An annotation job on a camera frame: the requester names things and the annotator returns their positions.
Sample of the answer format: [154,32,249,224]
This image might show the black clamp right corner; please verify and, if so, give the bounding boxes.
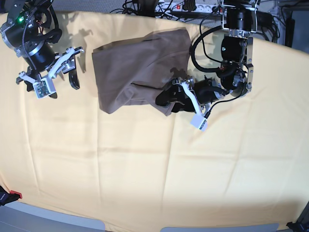
[286,214,309,232]

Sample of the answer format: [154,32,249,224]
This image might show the black power adapter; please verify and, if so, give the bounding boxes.
[256,11,273,31]

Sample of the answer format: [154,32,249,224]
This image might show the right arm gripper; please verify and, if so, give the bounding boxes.
[24,42,80,99]

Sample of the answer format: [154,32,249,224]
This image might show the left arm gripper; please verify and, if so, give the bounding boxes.
[155,77,224,113]

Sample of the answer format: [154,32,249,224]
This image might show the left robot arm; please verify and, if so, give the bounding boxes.
[167,0,258,118]

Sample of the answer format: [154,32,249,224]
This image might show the white power strip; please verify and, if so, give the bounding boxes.
[155,1,218,14]

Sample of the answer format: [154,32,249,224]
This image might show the yellow table cloth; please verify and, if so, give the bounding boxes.
[0,12,309,232]

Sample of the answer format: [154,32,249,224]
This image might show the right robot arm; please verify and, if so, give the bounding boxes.
[1,0,193,115]

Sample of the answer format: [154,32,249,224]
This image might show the brown T-shirt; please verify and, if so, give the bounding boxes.
[92,28,191,116]

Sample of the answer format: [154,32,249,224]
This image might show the red black clamp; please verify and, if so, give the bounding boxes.
[0,186,22,206]

